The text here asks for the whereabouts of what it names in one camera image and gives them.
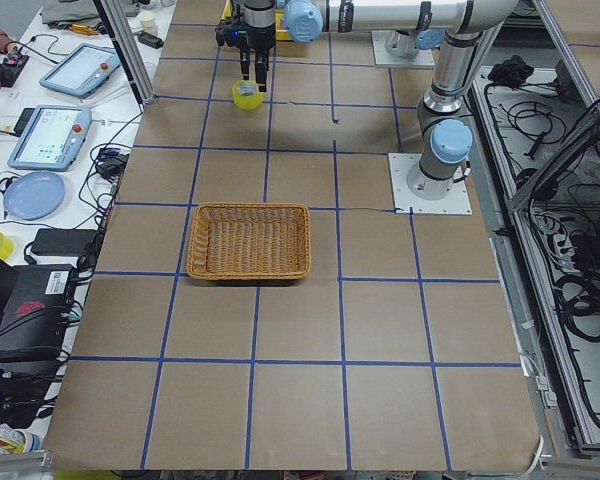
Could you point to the black computer box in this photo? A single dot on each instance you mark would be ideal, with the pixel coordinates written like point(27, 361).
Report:
point(36, 302)

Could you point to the upper teach pendant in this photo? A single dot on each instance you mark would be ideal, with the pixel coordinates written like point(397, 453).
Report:
point(82, 71)

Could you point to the brown wicker basket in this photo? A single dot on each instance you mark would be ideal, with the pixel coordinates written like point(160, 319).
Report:
point(249, 241)

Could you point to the aluminium frame post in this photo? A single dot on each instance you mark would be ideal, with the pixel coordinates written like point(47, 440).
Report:
point(115, 21)

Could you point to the teach pendant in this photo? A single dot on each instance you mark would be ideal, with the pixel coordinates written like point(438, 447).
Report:
point(51, 139)
point(82, 71)

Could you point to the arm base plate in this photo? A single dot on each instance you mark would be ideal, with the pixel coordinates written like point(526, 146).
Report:
point(422, 60)
point(415, 193)

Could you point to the blue plate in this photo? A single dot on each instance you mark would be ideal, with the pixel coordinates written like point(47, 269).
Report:
point(34, 195)

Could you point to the yellow plastic tray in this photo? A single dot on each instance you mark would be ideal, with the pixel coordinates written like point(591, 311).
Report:
point(282, 33)

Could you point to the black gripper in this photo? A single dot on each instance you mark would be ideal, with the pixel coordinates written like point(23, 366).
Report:
point(258, 39)

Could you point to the lower teach pendant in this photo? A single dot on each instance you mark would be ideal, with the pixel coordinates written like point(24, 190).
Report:
point(51, 139)

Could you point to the black power adapter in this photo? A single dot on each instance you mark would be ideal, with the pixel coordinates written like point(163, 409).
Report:
point(57, 242)

